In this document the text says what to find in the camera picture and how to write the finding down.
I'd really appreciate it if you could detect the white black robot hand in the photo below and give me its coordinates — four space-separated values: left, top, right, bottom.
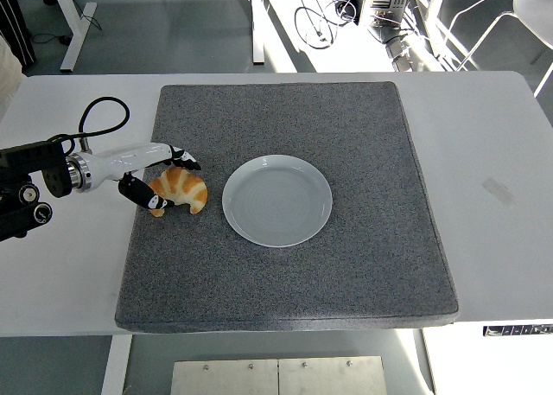
87 142 202 209

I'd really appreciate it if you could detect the golden croissant bread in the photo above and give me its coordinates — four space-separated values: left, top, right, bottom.
148 165 209 218

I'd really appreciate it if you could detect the pale grey round plate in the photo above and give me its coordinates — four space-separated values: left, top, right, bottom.
221 154 334 249

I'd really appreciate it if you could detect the grey metal plate with screws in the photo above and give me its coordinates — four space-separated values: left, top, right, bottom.
169 355 389 395

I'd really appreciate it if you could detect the white desk leg with foot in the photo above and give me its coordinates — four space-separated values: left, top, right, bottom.
47 0 99 74
239 0 267 66

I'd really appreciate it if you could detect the person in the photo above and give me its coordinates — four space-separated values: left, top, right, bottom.
0 0 38 70

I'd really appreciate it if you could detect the grey speckled mat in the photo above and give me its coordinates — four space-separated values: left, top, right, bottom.
114 81 460 334

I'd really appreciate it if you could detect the white table leg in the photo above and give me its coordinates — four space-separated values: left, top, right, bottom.
99 334 134 395
413 328 438 395

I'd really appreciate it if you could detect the grey floor power strip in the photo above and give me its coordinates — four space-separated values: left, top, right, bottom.
387 39 415 72

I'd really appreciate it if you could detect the clear tape strip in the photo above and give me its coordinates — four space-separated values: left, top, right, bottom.
481 177 517 208

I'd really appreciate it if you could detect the black table control panel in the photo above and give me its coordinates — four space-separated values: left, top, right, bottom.
482 323 553 338

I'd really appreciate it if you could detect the white chair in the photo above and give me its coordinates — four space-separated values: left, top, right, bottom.
448 0 553 98

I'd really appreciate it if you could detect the thin black floor cable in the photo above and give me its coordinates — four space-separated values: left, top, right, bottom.
30 31 73 47

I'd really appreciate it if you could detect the black looped floor cable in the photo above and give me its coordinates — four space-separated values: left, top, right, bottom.
295 0 360 50

